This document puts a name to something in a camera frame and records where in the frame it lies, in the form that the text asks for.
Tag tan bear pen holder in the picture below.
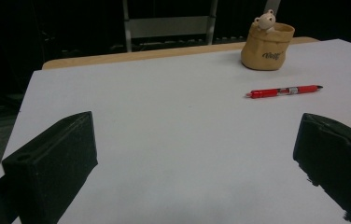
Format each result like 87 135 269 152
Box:
240 8 296 72

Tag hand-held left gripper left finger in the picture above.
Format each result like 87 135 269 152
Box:
1 111 99 224

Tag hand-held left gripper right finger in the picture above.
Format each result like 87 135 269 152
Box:
292 112 351 224

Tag grey metal stand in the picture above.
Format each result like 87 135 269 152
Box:
121 0 282 53

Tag red pen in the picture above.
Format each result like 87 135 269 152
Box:
246 84 324 100

